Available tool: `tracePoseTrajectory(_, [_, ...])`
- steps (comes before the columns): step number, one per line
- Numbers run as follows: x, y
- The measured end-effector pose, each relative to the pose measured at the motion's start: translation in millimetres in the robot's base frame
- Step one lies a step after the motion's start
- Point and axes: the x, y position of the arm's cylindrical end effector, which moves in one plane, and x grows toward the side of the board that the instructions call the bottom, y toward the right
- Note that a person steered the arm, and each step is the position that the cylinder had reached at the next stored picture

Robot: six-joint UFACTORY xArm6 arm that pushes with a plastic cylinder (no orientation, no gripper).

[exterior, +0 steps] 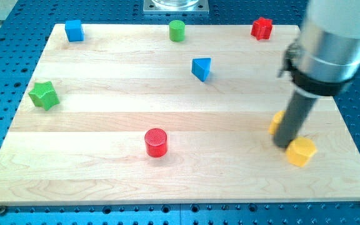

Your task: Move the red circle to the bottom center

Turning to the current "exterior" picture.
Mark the yellow hexagon block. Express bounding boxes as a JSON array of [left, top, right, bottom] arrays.
[[286, 137, 317, 167]]

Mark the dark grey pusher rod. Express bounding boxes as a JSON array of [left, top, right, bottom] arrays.
[[273, 90, 319, 148]]

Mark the red cylinder block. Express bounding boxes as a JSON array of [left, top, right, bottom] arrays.
[[144, 128, 168, 158]]

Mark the blue triangle block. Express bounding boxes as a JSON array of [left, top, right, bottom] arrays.
[[191, 57, 211, 82]]

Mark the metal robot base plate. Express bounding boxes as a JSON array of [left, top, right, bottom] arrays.
[[142, 0, 209, 15]]

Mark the green star block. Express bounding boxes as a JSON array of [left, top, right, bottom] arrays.
[[28, 81, 60, 111]]

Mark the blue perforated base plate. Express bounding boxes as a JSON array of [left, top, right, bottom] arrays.
[[0, 1, 360, 224]]

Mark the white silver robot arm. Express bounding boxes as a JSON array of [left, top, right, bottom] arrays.
[[273, 0, 360, 148]]

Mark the blue cube block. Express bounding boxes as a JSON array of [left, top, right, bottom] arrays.
[[64, 20, 84, 42]]

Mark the yellow block behind rod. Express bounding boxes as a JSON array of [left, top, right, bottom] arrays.
[[268, 110, 285, 135]]

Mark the green cylinder block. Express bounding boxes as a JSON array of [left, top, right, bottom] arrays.
[[169, 20, 186, 42]]

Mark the light wooden board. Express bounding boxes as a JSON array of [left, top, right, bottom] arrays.
[[0, 24, 360, 206]]

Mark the red star block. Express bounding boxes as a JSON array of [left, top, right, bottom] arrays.
[[251, 17, 273, 40]]

